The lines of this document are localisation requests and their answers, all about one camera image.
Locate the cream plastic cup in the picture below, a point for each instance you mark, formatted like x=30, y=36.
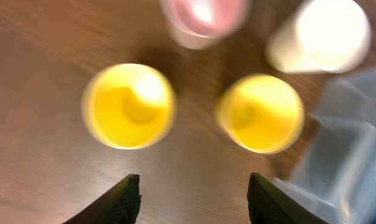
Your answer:
x=331, y=36

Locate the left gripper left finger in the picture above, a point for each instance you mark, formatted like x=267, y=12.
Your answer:
x=119, y=205

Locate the clear plastic storage container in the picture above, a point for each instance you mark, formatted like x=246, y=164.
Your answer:
x=336, y=178

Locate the yellow cup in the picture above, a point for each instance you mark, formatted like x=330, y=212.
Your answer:
x=261, y=113
x=129, y=106

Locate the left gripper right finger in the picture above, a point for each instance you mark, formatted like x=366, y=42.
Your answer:
x=268, y=204

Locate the pink plastic cup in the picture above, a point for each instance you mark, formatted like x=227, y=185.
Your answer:
x=199, y=24

